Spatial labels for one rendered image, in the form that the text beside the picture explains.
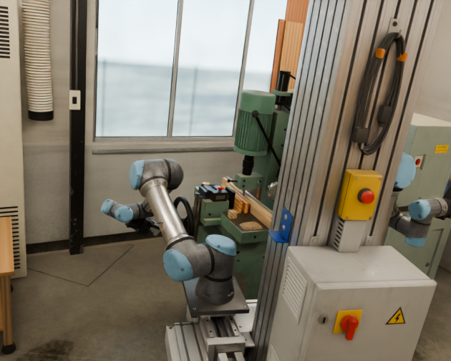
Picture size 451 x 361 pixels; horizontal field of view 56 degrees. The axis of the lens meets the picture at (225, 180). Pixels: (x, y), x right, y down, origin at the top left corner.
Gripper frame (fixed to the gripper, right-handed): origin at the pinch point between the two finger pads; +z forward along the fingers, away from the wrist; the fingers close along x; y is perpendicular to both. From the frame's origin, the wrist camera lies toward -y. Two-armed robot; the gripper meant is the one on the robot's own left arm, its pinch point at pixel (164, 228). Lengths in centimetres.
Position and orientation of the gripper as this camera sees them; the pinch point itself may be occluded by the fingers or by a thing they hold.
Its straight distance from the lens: 231.9
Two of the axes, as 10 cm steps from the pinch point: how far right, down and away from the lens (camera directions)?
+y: -5.5, 8.3, 0.8
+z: 7.1, 4.2, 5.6
